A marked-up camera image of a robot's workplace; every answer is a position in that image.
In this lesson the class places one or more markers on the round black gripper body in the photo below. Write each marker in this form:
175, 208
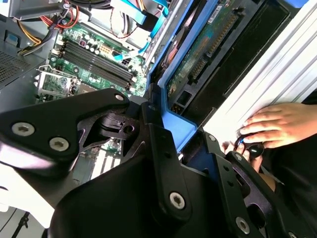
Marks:
119, 198

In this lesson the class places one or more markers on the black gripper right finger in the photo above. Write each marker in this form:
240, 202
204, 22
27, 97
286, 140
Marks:
226, 176

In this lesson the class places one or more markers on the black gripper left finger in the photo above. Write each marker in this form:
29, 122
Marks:
49, 119

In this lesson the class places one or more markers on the hard disk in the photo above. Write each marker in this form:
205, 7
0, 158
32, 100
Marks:
198, 49

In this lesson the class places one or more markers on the person right hand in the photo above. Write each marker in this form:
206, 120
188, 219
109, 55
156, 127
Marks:
284, 121

